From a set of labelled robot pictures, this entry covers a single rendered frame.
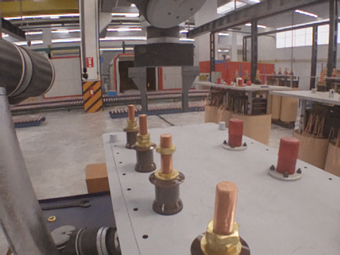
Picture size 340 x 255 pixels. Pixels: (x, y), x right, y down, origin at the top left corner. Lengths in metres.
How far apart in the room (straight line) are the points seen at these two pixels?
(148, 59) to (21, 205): 0.42
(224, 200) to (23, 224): 0.43
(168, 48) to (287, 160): 0.54
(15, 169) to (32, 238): 0.16
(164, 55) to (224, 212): 0.34
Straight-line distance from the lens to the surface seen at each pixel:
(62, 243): 0.75
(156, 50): 0.49
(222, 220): 0.32
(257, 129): 3.12
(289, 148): 0.79
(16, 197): 0.54
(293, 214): 0.64
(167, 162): 0.54
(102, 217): 1.44
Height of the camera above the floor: 1.72
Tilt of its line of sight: 14 degrees down
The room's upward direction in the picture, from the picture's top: 1 degrees counter-clockwise
